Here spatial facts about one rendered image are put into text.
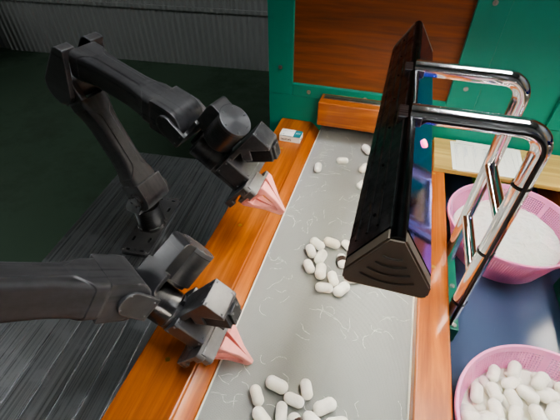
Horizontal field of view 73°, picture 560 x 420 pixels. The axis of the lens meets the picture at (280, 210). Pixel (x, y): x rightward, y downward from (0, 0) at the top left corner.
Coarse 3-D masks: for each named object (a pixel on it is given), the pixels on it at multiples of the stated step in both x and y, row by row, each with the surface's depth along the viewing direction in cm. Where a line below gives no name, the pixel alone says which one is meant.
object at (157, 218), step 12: (156, 204) 90; (168, 204) 100; (144, 216) 89; (156, 216) 90; (168, 216) 97; (144, 228) 92; (156, 228) 92; (132, 240) 90; (144, 240) 90; (156, 240) 91; (132, 252) 88; (144, 252) 87
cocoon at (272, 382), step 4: (268, 376) 59; (272, 376) 59; (268, 380) 58; (272, 380) 58; (276, 380) 58; (280, 380) 58; (268, 384) 58; (272, 384) 58; (276, 384) 58; (280, 384) 57; (284, 384) 58; (268, 388) 58; (272, 388) 58; (276, 388) 57; (280, 388) 57; (284, 388) 57; (280, 392) 57; (284, 392) 57
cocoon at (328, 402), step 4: (320, 400) 56; (324, 400) 56; (328, 400) 56; (332, 400) 56; (316, 404) 56; (320, 404) 55; (324, 404) 55; (328, 404) 55; (332, 404) 55; (336, 404) 56; (316, 408) 55; (320, 408) 55; (324, 408) 55; (328, 408) 55; (332, 408) 55; (316, 412) 55; (320, 412) 55; (324, 412) 55; (328, 412) 56; (320, 416) 55
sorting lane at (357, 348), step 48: (336, 144) 110; (336, 192) 94; (288, 240) 82; (288, 288) 73; (240, 336) 66; (288, 336) 66; (336, 336) 66; (384, 336) 66; (240, 384) 59; (288, 384) 59; (336, 384) 59; (384, 384) 59
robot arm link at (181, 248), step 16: (176, 240) 53; (192, 240) 57; (160, 256) 53; (176, 256) 52; (192, 256) 54; (208, 256) 55; (144, 272) 53; (160, 272) 52; (176, 272) 53; (192, 272) 54; (128, 304) 47; (144, 304) 49; (144, 320) 51
